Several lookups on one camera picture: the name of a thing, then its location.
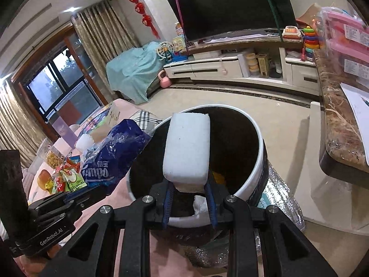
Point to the white paper sheet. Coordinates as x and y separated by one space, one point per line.
357 112

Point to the white television cabinet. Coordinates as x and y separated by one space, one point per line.
213 69

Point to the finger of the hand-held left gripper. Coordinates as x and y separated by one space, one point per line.
59 215
57 200

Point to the stack of yellow containers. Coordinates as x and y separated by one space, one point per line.
253 65

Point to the small blue snack packet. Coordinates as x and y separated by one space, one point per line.
75 160

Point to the colourful stacking rings toy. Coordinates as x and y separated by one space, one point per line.
310 43

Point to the dark framed glass door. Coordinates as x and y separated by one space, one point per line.
57 86

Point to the brown marble counter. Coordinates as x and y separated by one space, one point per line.
337 115

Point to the ferris wheel toy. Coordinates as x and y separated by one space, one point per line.
165 50

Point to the clear jar of snacks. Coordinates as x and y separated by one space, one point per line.
54 158

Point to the teal cloth cover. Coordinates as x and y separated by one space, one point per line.
129 69

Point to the pink kettlebell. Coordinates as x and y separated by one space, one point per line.
165 82

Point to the black television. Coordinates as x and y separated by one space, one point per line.
230 5

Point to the red apple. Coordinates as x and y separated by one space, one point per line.
43 179

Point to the green white snack packet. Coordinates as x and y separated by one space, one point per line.
73 180

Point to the beige patterned curtain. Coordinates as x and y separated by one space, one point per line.
17 121
98 34

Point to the colourful toy house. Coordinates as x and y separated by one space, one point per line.
179 39

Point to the green thin pole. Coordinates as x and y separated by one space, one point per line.
272 5

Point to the white crumpled tissue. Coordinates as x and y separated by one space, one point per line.
200 206

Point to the toy cash register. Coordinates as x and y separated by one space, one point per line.
291 31

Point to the purple box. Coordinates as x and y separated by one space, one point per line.
65 132

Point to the plaid cloth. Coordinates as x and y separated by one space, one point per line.
144 119

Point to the white foam block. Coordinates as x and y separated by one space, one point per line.
187 150

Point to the white bin with black bag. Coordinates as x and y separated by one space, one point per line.
260 161

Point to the silver foil mat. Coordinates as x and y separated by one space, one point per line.
282 190

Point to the red hanging decoration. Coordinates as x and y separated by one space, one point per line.
140 7

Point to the blue plastic package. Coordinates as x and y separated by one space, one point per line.
121 150

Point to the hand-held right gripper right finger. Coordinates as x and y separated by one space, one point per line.
212 207

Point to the brown cardboard box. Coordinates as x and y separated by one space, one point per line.
308 14

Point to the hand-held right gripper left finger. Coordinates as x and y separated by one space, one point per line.
168 205

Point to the colourful cardboard box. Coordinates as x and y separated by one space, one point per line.
101 119

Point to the yellow wrapper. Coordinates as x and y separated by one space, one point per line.
218 178

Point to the pink plastic storage box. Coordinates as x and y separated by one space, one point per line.
343 23
348 60

